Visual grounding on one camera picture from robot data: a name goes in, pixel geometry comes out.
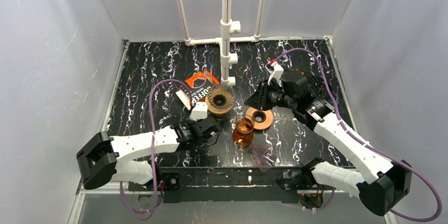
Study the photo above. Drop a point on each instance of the orange coffee filter box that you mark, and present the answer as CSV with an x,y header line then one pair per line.
x,y
199,85

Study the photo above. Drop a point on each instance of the amber glass server pitcher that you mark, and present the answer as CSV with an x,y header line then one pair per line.
x,y
243,133

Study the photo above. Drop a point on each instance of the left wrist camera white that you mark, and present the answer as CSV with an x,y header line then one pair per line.
x,y
199,111

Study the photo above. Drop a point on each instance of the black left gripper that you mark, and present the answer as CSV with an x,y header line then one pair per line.
x,y
209,126

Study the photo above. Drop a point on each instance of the white PVC pipe frame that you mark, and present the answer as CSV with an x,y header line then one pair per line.
x,y
228,28

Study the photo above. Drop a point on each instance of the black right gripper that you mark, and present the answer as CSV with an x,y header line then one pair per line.
x,y
264,94

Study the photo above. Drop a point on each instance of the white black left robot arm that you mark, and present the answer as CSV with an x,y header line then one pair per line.
x,y
105,159

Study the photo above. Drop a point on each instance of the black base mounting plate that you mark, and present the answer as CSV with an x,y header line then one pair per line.
x,y
194,184

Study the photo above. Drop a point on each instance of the wooden ring dripper holder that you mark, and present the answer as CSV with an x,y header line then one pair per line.
x,y
226,108

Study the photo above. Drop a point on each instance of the clear glass ribbed dripper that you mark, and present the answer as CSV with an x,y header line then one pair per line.
x,y
220,94

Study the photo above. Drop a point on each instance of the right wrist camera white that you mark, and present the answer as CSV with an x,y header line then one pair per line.
x,y
275,71

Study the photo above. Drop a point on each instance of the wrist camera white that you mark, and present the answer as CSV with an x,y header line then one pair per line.
x,y
275,71
199,111

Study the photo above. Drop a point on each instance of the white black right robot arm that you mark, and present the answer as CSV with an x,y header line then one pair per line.
x,y
378,182

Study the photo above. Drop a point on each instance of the pink translucent plastic dripper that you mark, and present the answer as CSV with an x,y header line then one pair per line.
x,y
263,156

